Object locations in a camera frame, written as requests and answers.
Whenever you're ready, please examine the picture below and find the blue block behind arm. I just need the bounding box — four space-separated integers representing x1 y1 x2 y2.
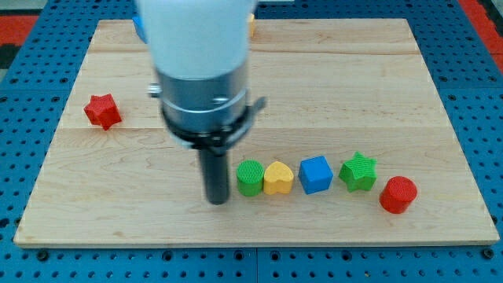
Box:
132 16 147 43

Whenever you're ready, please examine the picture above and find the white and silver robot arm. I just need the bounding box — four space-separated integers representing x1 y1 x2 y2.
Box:
136 0 264 154

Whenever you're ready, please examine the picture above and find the yellow block behind arm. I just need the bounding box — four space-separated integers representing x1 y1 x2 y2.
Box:
248 13 255 39

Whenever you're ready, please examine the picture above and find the yellow heart block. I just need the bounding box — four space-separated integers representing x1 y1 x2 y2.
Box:
263 161 294 195

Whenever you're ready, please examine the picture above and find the green cylinder block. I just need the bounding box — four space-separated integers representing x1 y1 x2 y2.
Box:
236 160 264 197

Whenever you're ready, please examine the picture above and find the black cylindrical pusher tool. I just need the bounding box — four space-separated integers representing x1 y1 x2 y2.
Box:
199 149 229 205

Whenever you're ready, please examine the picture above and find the blue cube block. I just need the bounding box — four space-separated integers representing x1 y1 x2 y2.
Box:
298 156 333 195

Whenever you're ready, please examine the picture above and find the wooden board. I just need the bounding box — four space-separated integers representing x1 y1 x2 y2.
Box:
13 19 500 248

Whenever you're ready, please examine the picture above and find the green star block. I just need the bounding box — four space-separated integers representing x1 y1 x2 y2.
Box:
339 152 377 193

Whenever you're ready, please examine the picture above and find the red star block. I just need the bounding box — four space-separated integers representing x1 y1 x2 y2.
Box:
84 94 122 130

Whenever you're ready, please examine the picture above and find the red cylinder block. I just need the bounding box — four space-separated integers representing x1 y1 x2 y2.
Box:
380 176 417 214

